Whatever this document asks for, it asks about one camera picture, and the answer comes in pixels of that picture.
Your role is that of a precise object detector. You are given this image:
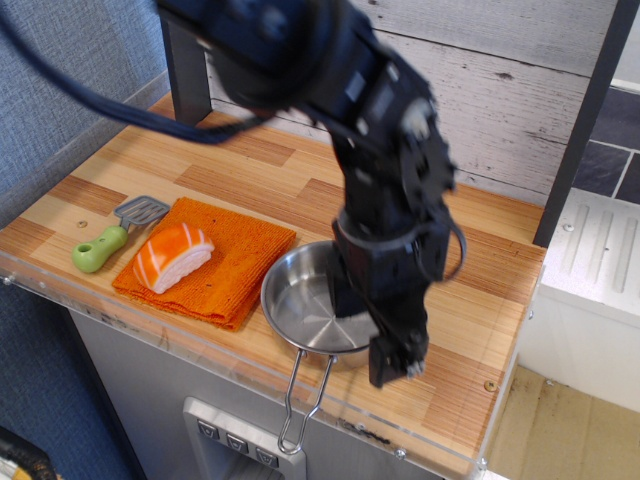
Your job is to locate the clear acrylic table edge guard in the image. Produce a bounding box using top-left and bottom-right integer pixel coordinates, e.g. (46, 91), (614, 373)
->
(1, 241), (544, 479)

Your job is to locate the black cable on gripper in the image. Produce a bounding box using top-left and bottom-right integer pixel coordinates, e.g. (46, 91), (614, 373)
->
(417, 219), (469, 284)

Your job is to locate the dark grey post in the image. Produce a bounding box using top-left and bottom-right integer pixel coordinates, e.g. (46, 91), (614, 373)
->
(159, 9), (212, 126)
(533, 0), (639, 248)

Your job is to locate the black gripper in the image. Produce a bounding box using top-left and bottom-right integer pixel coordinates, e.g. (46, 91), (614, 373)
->
(329, 221), (450, 389)

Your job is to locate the silver ice dispenser panel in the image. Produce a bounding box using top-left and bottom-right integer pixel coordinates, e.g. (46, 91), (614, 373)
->
(183, 397), (307, 480)

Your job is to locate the dark grey right post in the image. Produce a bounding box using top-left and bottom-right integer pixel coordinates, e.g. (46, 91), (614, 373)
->
(533, 0), (639, 248)

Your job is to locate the toy salmon sushi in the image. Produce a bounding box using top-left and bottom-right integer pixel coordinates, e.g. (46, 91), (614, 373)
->
(133, 223), (215, 294)

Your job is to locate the white toy sink unit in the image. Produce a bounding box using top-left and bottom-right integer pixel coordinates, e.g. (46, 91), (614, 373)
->
(519, 189), (639, 411)

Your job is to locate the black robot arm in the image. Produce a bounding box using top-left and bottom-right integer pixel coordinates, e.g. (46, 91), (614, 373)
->
(157, 1), (458, 387)

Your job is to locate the stainless steel pot with handle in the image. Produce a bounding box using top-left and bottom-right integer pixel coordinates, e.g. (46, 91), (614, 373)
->
(261, 241), (378, 455)

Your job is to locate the yellow black object at corner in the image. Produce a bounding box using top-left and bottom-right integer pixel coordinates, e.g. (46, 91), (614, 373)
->
(1, 427), (61, 480)

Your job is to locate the dark grey left post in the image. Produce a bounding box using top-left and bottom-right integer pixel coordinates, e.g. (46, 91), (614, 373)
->
(159, 9), (212, 126)

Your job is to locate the green handled grey toy spatula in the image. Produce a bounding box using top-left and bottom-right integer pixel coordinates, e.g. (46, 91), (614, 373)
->
(71, 195), (170, 273)

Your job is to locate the orange folded towel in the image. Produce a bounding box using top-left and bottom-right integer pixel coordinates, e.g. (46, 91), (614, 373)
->
(112, 197), (296, 331)

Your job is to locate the silver toy fridge cabinet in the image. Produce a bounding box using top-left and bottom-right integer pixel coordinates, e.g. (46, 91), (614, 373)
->
(71, 311), (437, 479)

